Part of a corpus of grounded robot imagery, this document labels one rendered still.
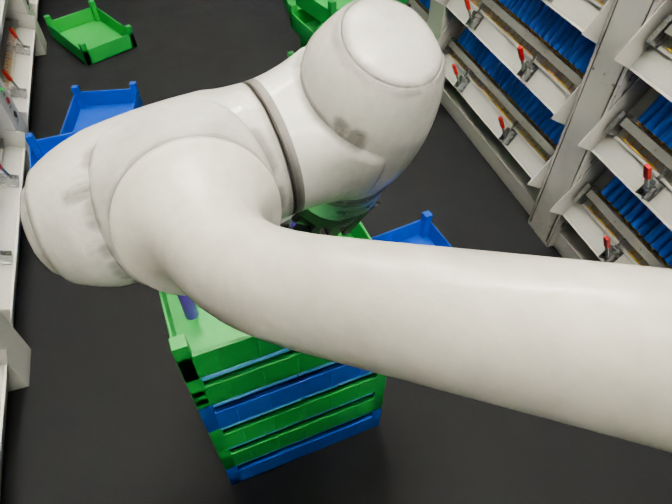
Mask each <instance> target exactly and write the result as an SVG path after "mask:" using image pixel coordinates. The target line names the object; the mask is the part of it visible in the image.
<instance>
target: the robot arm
mask: <svg viewBox="0 0 672 504"><path fill-rule="evenodd" d="M445 72H446V59H445V56H444V55H443V54H442V51H441V49H440V46H439V44H438V42H437V40H436V38H435V36H434V34H433V32H432V31H431V30H430V28H429V27H428V25H427V24H426V22H425V21H424V20H423V19H422V18H421V16H420V15H419V14H418V13H417V12H416V11H415V10H413V9H412V8H410V7H409V6H407V5H405V4H403V3H401V2H399V1H396V0H354V1H351V2H350V3H348V4H347V5H345V6H344V7H342V8H341V9H340V10H338V11H337V12H336V13H335V14H333V15H332V16H331V17H330V18H329V19H328V20H327V21H326V22H325V23H324V24H323V25H322V26H321V27H320V28H319V29H318V30H317V31H316V32H315V33H314V34H313V35H312V36H311V38H310V40H309V41H308V43H307V45H306V46H304V47H302V48H301V49H299V50H298V51H297V52H296V53H294V54H293V55H292V56H290V57H289V58H288V59H286V60H285V61H284V62H282V63H281V64H279V65H277V66H276V67H274V68H272V69H271V70H269V71H267V72H266V73H264V74H261V75H259V76H257V77H255V78H253V79H250V80H247V81H244V82H242V83H238V84H234V85H230V86H226V87H222V88H216V89H208V90H199V91H195V92H191V93H188V94H184V95H180V96H176V97H172V98H169V99H165V100H162V101H159V102H155V103H152V104H149V105H146V106H143V107H140V108H137V109H134V110H131V111H128V112H125V113H123V114H120V115H117V116H115V117H112V118H109V119H107V120H104V121H102V122H99V123H97V124H94V125H92V126H89V127H87V128H85V129H83V130H81V131H79V132H77V133H76V134H74V135H72V136H71V137H69V138H67V139H66V140H64V141H63V142H61V143H60V144H58V145H57V146H56V147H54V148H53V149H52V150H50V151H49V152H48V153H46V154H45V155H44V156H43V157H42V158H41V159H40V160H39V161H38V162H37V163H36V164H35V165H34V166H33V167H32V168H31V169H30V171H29V172H28V174H27V177H26V181H25V185H24V187H23V189H22V191H21V193H20V202H19V210H20V217H21V222H22V225H23V229H24V232H25V234H26V237H27V239H28V241H29V243H30V245H31V247H32V249H33V251H34V253H35V254H36V255H37V257H38V258H39V259H40V261H41V262H42V263H43V264H44V265H45V266H46V267H47V268H48V269H49V270H51V271H52V272H54V273H56V274H58V275H61V276H62V277H63V278H65V279H66V280H68V281H70V282H72V283H76V284H81V285H88V286H98V287H121V286H127V285H131V284H134V283H138V282H139V283H142V284H144V285H148V286H150V287H152V288H154V289H156V290H159V291H162V292H165V293H169V294H174V295H182V296H188V297H189V298H190V299H191V300H192V301H193V302H194V303H195V304H197V305H198V306H199V307H200V308H201V309H203V310H204V311H206V312H207V313H209V314H210V315H212V316H213V317H215V318H216V319H218V320H219V321H221V322H222V323H224V324H226V325H228V326H230V327H232V328H234V329H236V330H238V331H241V332H243V333H245V334H248V335H250V336H253V337H255V338H258V339H260V340H263V341H266V342H269V343H272V344H275V345H278V346H281V347H284V348H287V349H291V350H294V351H297V352H301V353H304V354H308V355H311V356H315V357H319V358H322V359H326V360H330V361H333V362H337V363H341V364H344V365H348V366H352V367H356V368H359V369H363V370H367V371H370V372H374V373H378V374H382V375H385V376H389V377H393V378H397V379H400V380H404V381H408V382H411V383H415V384H419V385H423V386H426V387H430V388H434V389H438V390H441V391H445V392H449V393H453V394H456V395H460V396H464V397H467V398H471V399H475V400H479V401H482V402H486V403H490V404H494V405H497V406H501V407H505V408H508V409H512V410H516V411H520V412H523V413H527V414H531V415H535V416H538V417H542V418H546V419H549V420H553V421H557V422H561V423H564V424H568V425H572V426H576V427H579V428H583V429H587V430H590V431H594V432H598V433H601V434H605V435H609V436H612V437H616V438H620V439H623V440H627V441H631V442H634V443H638V444H641V445H645V446H649V447H652V448H656V449H659V450H662V451H666V452H669V453H672V269H669V268H659V267H649V266H639V265H630V264H620V263H610V262H599V261H589V260H578V259H568V258H557V257H547V256H537V255H526V254H516V253H505V252H495V251H484V250H474V249H463V248H453V247H442V246H432V245H422V244H411V243H401V242H390V241H380V240H369V239H359V238H349V237H340V236H338V234H339V233H342V235H348V234H349V233H351V231H352V230H353V229H354V228H355V227H356V226H357V225H358V224H359V223H360V221H361V220H362V219H363V218H364V217H365V216H366V215H367V214H368V213H369V211H370V210H372V209H373V208H374V207H376V206H378V205H379V204H380V203H381V201H380V198H379V196H380V194H381V193H382V191H383V190H384V189H385V188H386V186H387V185H389V184H390V183H392V182H393V181H394V180H395V179H397V178H398V177H399V175H400V174H401V173H402V172H403V171H404V170H405V169H406V168H407V167H408V165H409V164H410V163H411V161H412V160H413V159H414V157H415V156H416V154H417V153H418V151H419V150H420V148H421V146H422V145H423V143H424V141H425V139H426V138H427V136H428V133H429V131H430V129H431V127H432V125H433V122H434V120H435V117H436V114H437V111H438V108H439V105H440V101H441V97H442V93H443V87H444V82H445ZM292 221H293V222H294V223H296V225H295V226H293V227H289V226H290V225H291V222H292Z"/></svg>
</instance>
